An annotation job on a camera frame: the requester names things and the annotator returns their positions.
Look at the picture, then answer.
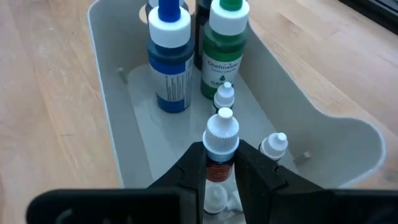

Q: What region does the white plastic storage bin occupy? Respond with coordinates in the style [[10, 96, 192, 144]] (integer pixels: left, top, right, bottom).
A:
[[87, 0, 387, 224]]

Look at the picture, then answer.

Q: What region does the white-capped small dropper bottle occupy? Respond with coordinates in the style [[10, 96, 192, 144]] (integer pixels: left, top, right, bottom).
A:
[[203, 183, 231, 215]]

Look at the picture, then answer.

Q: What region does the blue Chefmaster colour bottle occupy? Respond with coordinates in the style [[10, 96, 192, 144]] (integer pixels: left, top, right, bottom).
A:
[[146, 0, 195, 114]]

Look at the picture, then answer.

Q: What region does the green small dropper bottle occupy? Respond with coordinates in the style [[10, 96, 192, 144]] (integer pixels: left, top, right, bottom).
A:
[[213, 81, 236, 114]]

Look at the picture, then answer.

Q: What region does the green Chefmaster colour bottle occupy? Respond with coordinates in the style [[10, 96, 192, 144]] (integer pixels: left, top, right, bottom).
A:
[[200, 0, 251, 101]]

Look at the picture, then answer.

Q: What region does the purple small dropper bottle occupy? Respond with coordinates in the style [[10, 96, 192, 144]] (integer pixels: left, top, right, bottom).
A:
[[259, 132, 289, 162]]

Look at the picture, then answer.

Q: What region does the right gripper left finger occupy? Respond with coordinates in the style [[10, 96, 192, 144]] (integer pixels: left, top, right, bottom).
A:
[[26, 141, 208, 224]]

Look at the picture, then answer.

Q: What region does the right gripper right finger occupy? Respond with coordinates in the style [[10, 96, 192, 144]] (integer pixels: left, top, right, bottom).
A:
[[234, 139, 398, 224]]

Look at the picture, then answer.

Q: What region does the dark red small dropper bottle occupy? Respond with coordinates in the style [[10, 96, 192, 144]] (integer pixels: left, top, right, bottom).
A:
[[201, 107, 240, 184]]

